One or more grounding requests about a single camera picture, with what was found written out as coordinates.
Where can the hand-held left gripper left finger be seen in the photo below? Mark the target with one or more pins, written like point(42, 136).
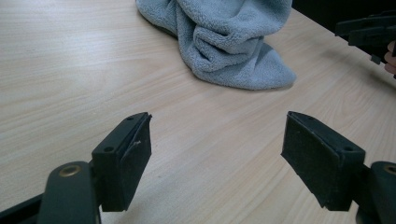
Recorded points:
point(120, 168)

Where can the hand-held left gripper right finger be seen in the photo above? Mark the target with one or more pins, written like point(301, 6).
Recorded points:
point(317, 161)

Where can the light blue terry towel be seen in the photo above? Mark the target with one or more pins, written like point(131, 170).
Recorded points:
point(224, 40)

